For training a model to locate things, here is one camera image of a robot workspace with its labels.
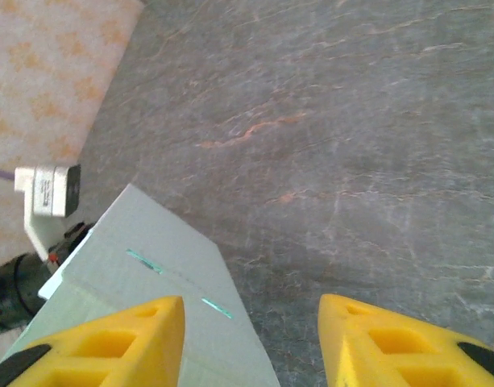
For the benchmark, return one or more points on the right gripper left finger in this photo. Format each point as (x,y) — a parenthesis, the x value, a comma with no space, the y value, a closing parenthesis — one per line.
(109,354)

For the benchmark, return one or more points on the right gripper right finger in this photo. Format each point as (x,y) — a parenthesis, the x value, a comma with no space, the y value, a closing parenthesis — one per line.
(391,354)

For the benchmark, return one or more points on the light green paper box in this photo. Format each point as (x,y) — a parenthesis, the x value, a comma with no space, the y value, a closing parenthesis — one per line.
(150,250)

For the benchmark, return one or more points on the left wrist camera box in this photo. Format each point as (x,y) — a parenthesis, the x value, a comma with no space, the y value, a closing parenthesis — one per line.
(49,193)

